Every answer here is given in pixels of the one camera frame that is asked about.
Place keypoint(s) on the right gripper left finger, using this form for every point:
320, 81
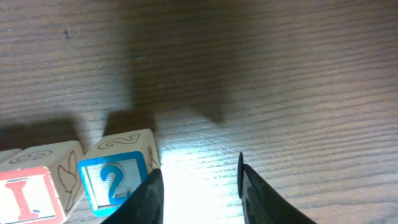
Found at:
144, 206

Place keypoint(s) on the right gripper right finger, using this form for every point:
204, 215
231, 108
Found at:
261, 203

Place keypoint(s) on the red A block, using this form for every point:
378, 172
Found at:
9, 154

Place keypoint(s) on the red I block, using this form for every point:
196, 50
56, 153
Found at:
41, 184

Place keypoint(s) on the blue 2 block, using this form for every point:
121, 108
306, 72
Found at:
114, 168

